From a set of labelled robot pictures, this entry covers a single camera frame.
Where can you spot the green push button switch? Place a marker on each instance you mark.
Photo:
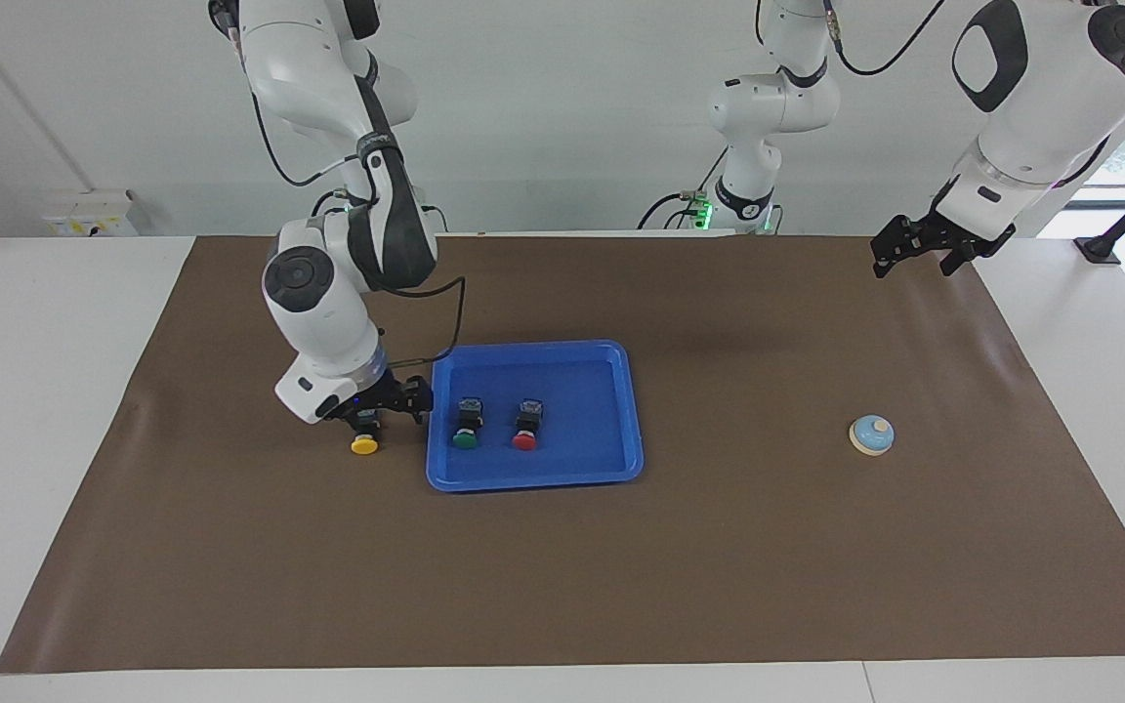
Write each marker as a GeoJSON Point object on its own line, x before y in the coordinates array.
{"type": "Point", "coordinates": [466, 434]}

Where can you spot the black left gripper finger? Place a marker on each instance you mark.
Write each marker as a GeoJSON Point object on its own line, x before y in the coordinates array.
{"type": "Point", "coordinates": [890, 249]}
{"type": "Point", "coordinates": [958, 259]}

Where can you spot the blue plastic tray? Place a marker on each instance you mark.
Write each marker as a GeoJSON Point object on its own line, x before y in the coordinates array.
{"type": "Point", "coordinates": [572, 459]}

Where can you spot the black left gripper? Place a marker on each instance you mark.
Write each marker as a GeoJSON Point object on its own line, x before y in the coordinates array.
{"type": "Point", "coordinates": [396, 392]}

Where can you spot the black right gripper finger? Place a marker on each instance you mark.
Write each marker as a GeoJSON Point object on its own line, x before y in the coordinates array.
{"type": "Point", "coordinates": [385, 416]}
{"type": "Point", "coordinates": [352, 420]}

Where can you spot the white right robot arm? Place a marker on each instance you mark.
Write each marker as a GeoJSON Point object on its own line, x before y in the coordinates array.
{"type": "Point", "coordinates": [318, 303]}

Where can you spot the red push button switch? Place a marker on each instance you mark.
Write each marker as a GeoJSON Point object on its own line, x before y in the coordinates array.
{"type": "Point", "coordinates": [525, 434]}

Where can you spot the brown table mat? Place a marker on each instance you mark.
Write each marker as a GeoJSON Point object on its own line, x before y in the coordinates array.
{"type": "Point", "coordinates": [719, 566]}

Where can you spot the yellow push button switch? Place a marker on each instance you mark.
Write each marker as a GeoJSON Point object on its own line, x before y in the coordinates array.
{"type": "Point", "coordinates": [364, 444]}

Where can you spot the light blue desk bell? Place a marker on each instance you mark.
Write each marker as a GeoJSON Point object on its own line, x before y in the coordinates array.
{"type": "Point", "coordinates": [872, 436]}

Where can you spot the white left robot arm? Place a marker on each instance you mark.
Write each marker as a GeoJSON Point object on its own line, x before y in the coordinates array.
{"type": "Point", "coordinates": [1041, 98]}

